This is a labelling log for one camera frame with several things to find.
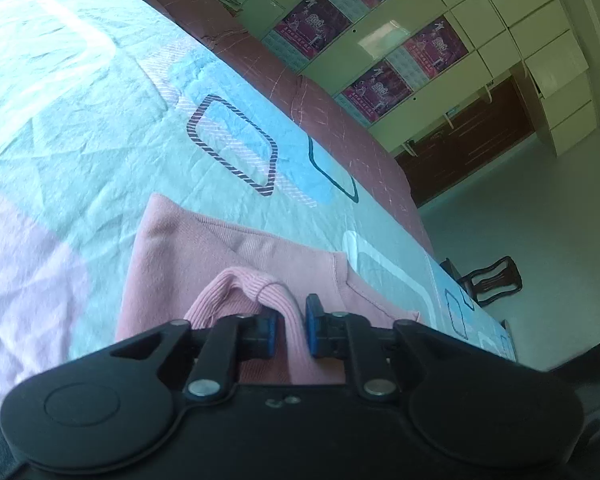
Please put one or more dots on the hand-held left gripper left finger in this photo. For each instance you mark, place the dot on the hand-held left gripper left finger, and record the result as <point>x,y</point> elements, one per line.
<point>267,335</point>

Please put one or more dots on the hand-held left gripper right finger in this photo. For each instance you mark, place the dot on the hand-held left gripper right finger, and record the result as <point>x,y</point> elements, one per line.
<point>312,330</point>

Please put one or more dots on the pink sweater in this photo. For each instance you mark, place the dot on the pink sweater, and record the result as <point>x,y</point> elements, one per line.
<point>190,245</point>

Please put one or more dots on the dark wooden chair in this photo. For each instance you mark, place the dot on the dark wooden chair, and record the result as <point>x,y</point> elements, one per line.
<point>490,280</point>

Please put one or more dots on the brown wooden door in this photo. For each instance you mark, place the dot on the brown wooden door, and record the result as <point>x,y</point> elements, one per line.
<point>470,135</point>

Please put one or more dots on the cream corner shelf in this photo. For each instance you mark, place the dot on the cream corner shelf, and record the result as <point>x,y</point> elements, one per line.
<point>450,120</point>

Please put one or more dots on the dark object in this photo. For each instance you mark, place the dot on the dark object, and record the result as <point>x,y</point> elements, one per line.
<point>585,400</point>

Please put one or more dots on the light blue patterned bedsheet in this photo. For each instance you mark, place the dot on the light blue patterned bedsheet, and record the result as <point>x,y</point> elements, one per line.
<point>80,110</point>

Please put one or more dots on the cream wardrobe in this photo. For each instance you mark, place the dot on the cream wardrobe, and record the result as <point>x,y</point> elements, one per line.
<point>505,15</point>

